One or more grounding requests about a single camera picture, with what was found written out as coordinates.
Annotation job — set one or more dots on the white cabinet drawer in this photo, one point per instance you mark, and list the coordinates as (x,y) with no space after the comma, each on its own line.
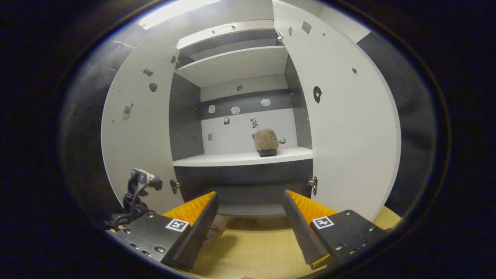
(255,28)

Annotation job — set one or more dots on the brown fuzzy shoe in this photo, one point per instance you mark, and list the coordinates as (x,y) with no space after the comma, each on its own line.
(217,228)
(266,140)

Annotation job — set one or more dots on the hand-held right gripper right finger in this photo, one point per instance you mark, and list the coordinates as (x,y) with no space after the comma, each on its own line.
(298,228)

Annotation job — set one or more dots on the white shoe cabinet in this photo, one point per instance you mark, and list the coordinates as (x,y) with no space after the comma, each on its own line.
(240,158)

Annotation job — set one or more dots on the black backdrop cloth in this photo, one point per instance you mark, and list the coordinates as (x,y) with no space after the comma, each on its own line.
(85,128)
(410,128)

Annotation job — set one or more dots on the ceiling light panel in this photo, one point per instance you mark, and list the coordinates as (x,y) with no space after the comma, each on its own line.
(174,11)

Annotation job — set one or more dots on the white cabinet door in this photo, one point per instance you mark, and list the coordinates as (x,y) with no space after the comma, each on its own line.
(139,147)
(348,147)

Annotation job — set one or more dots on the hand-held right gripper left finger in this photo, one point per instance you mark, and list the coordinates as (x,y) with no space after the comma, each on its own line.
(201,228)

